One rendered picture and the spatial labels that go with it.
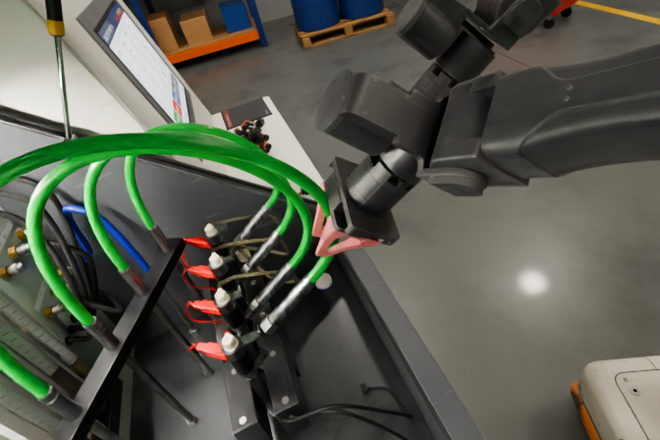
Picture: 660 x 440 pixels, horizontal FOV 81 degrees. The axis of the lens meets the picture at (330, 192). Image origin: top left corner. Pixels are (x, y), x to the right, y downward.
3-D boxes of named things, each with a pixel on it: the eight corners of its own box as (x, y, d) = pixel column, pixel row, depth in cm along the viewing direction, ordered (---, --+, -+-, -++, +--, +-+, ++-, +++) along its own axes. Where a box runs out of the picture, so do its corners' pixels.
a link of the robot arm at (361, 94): (494, 197, 29) (521, 94, 31) (374, 137, 24) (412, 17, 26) (398, 195, 40) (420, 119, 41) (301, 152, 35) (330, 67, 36)
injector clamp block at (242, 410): (321, 441, 64) (299, 402, 55) (264, 469, 63) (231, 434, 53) (274, 292, 90) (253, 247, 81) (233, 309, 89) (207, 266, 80)
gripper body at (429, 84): (381, 89, 55) (415, 44, 51) (431, 123, 59) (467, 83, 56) (391, 110, 50) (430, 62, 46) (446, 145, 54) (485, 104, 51)
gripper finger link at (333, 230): (298, 267, 43) (345, 218, 38) (291, 217, 48) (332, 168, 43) (346, 276, 47) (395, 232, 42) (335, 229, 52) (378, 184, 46)
